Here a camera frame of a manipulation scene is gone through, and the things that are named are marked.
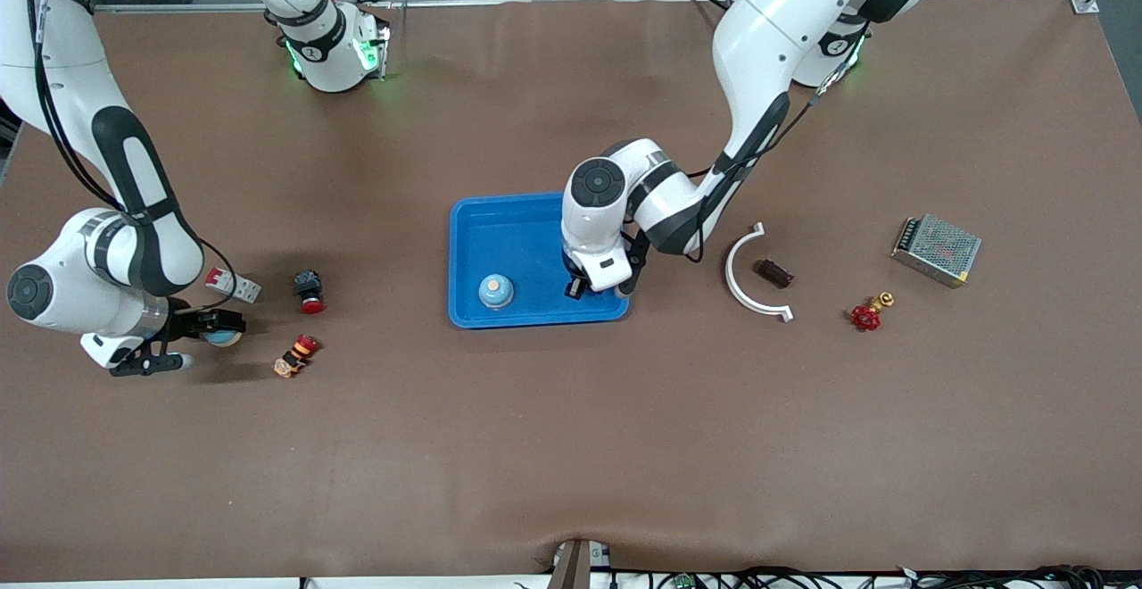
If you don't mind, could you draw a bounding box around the metal clamp bracket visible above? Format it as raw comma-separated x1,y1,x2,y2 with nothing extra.
546,537,613,589

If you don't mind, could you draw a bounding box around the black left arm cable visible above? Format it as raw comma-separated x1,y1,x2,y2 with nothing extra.
682,25,872,265

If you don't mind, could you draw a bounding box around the blue plastic tray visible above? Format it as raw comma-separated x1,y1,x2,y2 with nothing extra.
447,192,632,330

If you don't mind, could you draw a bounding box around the black red emergency stop button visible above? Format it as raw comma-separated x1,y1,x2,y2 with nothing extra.
294,269,327,316

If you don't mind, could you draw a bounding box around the brown table mat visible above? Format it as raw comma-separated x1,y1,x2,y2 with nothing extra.
0,0,1142,583

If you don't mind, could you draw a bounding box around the metal mesh power supply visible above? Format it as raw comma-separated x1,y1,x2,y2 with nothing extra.
890,212,983,290

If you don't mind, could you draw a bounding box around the white curved plastic bracket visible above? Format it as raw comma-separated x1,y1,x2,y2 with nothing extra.
724,221,795,324

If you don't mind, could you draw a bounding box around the white red circuit breaker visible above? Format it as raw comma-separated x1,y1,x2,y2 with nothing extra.
204,267,263,305

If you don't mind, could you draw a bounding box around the red valve with brass fitting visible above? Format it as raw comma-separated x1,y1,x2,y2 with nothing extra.
849,292,896,333

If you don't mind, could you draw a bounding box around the black cable bundle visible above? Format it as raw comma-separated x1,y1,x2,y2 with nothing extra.
513,564,1142,589

